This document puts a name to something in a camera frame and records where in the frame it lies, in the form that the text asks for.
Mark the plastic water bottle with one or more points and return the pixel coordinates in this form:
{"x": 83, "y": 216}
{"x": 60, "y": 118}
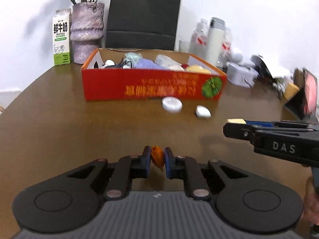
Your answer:
{"x": 199, "y": 38}
{"x": 225, "y": 48}

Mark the clear drinking glass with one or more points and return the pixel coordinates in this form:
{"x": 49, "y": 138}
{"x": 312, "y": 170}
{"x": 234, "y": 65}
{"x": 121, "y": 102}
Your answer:
{"x": 183, "y": 46}

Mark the white thermos bottle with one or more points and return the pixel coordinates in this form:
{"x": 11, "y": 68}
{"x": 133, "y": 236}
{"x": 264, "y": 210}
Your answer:
{"x": 215, "y": 39}

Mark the black paper shopping bag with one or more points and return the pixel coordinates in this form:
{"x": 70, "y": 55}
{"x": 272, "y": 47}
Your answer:
{"x": 142, "y": 24}

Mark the person's right hand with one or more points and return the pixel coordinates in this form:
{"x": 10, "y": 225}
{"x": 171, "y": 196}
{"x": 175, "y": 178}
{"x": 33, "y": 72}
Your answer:
{"x": 311, "y": 203}

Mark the lavender tin box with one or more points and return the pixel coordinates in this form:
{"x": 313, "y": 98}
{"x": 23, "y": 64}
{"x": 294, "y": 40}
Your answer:
{"x": 241, "y": 75}

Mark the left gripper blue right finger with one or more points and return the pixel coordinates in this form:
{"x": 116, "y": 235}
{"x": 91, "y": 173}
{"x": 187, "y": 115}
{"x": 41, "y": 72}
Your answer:
{"x": 190, "y": 172}

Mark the small orange carrot toy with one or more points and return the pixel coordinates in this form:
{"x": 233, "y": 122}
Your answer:
{"x": 157, "y": 157}

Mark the red cardboard pumpkin box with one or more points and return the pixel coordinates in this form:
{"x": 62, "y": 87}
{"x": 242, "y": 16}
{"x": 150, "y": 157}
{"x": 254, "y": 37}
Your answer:
{"x": 100, "y": 83}

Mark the yellow white plush toy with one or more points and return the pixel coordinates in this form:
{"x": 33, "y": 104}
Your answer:
{"x": 197, "y": 69}

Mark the white round robot toy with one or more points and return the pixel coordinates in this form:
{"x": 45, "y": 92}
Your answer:
{"x": 235, "y": 57}

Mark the cream cube block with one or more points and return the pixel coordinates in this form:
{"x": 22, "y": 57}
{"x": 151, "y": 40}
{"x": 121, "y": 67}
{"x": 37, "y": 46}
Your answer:
{"x": 291, "y": 90}

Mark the round white tin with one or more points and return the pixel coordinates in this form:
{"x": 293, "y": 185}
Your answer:
{"x": 172, "y": 104}

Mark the small beige box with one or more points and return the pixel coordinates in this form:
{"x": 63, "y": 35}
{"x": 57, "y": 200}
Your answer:
{"x": 236, "y": 121}

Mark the plastic water bottle left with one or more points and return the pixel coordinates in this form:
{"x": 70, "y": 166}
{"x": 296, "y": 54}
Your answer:
{"x": 199, "y": 38}

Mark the purple textured vase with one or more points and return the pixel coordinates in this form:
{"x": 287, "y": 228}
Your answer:
{"x": 87, "y": 29}

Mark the plastic water bottle right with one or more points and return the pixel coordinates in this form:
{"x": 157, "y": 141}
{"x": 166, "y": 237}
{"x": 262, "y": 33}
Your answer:
{"x": 225, "y": 48}

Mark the purple knitted cloth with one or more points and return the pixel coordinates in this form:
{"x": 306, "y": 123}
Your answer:
{"x": 147, "y": 64}

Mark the green white milk carton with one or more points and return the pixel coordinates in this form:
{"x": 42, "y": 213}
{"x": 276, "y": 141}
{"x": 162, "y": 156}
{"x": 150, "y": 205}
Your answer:
{"x": 61, "y": 42}

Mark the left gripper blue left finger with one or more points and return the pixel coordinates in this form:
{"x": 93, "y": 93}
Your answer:
{"x": 122, "y": 173}

